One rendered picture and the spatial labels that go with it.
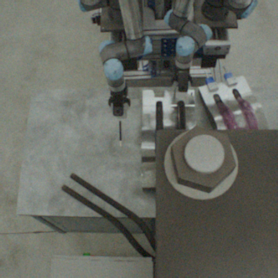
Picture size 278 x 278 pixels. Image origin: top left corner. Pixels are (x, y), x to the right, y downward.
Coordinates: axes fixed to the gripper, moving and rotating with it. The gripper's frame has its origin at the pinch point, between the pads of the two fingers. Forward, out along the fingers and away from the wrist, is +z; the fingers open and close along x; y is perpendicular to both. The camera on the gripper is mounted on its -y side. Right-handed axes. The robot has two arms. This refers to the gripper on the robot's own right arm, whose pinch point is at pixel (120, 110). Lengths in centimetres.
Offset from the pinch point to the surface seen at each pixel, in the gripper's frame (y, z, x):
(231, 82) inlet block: 20, 7, -56
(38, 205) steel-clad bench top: -44, 15, 41
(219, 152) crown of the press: -62, -111, -27
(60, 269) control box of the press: -77, -52, 10
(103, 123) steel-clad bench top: -0.2, 15.1, 10.6
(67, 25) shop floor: 134, 95, 62
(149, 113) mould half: 1.1, 6.5, -13.3
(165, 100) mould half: 8.4, 6.1, -21.7
